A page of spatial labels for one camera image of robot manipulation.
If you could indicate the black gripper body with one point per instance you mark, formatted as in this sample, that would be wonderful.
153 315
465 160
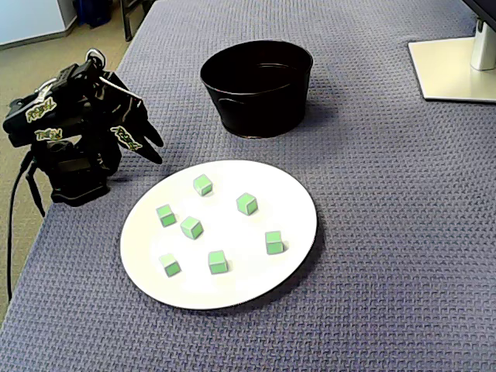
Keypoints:
132 132

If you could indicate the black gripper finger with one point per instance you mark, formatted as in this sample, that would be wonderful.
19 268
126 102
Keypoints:
133 143
149 129

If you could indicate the green cube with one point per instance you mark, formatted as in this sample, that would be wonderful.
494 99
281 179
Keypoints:
191 228
170 266
202 186
274 244
166 217
246 204
217 263

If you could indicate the black robot arm with stickers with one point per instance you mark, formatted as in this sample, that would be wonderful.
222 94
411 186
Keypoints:
77 178

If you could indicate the black round container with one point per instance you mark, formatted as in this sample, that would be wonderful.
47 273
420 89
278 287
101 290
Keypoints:
263 116

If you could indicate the white round plate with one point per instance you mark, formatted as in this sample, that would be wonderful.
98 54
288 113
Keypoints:
240 279

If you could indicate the blue bin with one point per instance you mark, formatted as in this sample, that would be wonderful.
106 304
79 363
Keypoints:
93 11

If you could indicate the blue woven table cloth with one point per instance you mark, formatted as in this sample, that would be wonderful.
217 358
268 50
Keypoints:
387 232

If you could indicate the white monitor stand base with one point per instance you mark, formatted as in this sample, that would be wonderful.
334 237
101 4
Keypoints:
445 73

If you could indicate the silver monitor stand pole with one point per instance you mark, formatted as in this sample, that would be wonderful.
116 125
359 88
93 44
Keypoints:
484 46

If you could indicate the black monitor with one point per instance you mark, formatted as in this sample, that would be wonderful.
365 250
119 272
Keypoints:
486 5

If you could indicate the dark chair frame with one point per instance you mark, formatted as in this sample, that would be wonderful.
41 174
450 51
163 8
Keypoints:
128 23

